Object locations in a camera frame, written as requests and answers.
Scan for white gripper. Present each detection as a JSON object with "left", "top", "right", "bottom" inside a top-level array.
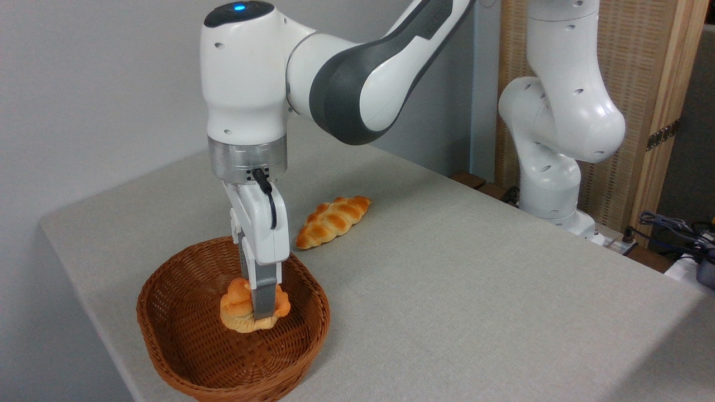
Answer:
[{"left": 222, "top": 179, "right": 292, "bottom": 320}]

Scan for round orange bun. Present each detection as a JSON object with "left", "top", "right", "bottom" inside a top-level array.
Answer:
[{"left": 219, "top": 277, "right": 292, "bottom": 334}]

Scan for brown wicker basket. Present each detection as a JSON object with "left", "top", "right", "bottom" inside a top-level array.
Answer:
[{"left": 136, "top": 235, "right": 331, "bottom": 402}]

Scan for long braided bread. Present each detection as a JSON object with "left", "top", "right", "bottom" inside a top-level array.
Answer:
[{"left": 295, "top": 195, "right": 373, "bottom": 250}]

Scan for metal screen hinge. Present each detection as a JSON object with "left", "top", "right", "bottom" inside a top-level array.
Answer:
[{"left": 646, "top": 119, "right": 681, "bottom": 152}]

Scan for wooden folding screen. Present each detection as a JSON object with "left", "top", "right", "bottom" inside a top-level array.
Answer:
[{"left": 494, "top": 0, "right": 711, "bottom": 250}]

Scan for grey plastic container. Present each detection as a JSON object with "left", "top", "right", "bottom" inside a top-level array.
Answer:
[{"left": 695, "top": 254, "right": 715, "bottom": 290}]

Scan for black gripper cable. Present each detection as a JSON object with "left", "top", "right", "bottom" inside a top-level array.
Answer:
[{"left": 252, "top": 168, "right": 279, "bottom": 231}]

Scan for bundle of dark cables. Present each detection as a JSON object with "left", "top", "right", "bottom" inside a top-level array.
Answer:
[{"left": 628, "top": 210, "right": 715, "bottom": 259}]

